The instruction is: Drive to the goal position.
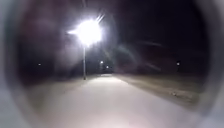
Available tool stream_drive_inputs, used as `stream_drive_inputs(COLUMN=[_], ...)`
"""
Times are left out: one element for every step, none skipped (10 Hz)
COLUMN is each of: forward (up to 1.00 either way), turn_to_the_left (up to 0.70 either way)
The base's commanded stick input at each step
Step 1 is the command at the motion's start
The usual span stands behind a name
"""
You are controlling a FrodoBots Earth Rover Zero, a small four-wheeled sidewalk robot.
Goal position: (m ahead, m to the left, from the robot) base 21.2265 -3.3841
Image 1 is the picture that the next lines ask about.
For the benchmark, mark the pale grey paved path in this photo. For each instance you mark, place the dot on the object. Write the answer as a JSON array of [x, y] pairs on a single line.
[[110, 103]]

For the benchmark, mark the street lamp pole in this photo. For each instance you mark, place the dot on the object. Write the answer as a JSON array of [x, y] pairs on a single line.
[[101, 65], [84, 63]]

